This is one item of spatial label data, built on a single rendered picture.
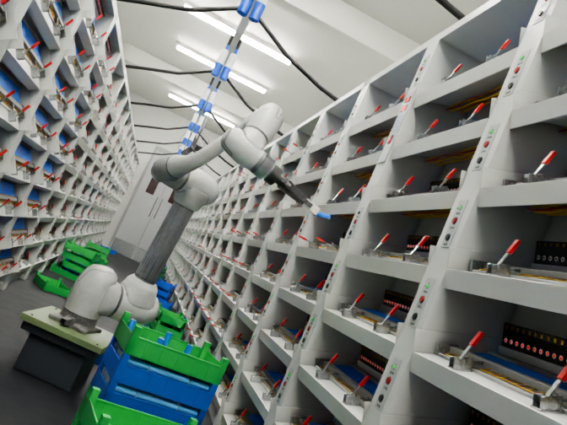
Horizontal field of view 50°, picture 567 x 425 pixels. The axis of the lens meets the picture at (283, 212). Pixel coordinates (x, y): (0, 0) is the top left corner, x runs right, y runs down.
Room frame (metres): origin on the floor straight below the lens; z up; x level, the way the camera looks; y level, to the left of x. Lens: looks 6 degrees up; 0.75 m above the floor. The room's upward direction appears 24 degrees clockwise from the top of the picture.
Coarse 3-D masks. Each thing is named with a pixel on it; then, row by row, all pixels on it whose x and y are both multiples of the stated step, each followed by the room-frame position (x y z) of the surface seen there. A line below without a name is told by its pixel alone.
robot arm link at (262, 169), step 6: (264, 156) 2.14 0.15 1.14; (258, 162) 2.13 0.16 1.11; (264, 162) 2.14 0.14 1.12; (270, 162) 2.15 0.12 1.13; (252, 168) 2.15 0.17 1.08; (258, 168) 2.14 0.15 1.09; (264, 168) 2.14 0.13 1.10; (270, 168) 2.14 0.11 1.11; (258, 174) 2.16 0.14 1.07; (264, 174) 2.15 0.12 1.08
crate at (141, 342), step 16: (128, 320) 1.89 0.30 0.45; (128, 336) 1.72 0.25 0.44; (144, 336) 1.91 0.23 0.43; (160, 336) 1.93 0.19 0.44; (128, 352) 1.70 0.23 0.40; (144, 352) 1.72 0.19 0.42; (160, 352) 1.73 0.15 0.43; (176, 352) 1.75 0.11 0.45; (192, 352) 1.98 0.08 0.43; (208, 352) 1.96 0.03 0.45; (176, 368) 1.76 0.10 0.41; (192, 368) 1.78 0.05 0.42; (208, 368) 1.80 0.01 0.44; (224, 368) 1.81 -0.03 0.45
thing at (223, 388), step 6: (228, 372) 3.43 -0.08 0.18; (234, 372) 3.44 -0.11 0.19; (222, 378) 3.38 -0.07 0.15; (228, 378) 3.29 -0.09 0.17; (222, 384) 3.25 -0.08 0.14; (228, 384) 3.16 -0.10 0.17; (216, 390) 3.09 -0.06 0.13; (222, 390) 3.11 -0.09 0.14; (216, 396) 2.99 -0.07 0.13; (222, 396) 2.82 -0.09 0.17; (216, 402) 2.96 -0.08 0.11; (222, 402) 2.82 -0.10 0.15; (216, 408) 2.93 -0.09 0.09
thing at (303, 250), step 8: (304, 240) 2.73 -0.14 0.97; (312, 240) 2.73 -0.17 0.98; (328, 240) 2.75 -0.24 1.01; (336, 240) 2.75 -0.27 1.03; (304, 248) 2.60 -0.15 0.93; (312, 248) 2.47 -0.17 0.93; (304, 256) 2.58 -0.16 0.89; (312, 256) 2.45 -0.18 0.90; (320, 256) 2.35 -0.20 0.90; (328, 256) 2.24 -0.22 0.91; (336, 256) 2.15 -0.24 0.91
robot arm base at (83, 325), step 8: (64, 312) 2.59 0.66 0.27; (64, 320) 2.57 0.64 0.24; (72, 320) 2.56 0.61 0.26; (80, 320) 2.58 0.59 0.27; (88, 320) 2.59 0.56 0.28; (96, 320) 2.64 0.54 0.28; (72, 328) 2.56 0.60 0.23; (80, 328) 2.56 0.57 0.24; (88, 328) 2.60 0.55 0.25; (96, 328) 2.67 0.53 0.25
